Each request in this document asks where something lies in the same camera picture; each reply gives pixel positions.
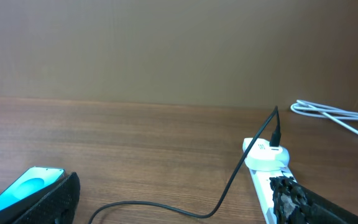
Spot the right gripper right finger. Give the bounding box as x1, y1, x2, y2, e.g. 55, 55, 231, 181
270, 176, 358, 224

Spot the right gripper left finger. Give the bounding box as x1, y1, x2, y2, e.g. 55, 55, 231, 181
0, 172, 80, 224

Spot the Galaxy S25 smartphone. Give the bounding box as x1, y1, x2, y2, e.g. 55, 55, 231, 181
0, 167, 65, 211

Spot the white power strip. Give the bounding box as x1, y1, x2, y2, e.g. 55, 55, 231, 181
248, 166, 293, 224

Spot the black USB charging cable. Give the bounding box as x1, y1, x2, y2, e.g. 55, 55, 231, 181
88, 105, 282, 224

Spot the white USB charger plug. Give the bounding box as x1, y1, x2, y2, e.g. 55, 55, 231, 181
245, 139, 290, 172

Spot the white power strip cord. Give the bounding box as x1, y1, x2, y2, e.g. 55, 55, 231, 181
290, 99, 358, 147

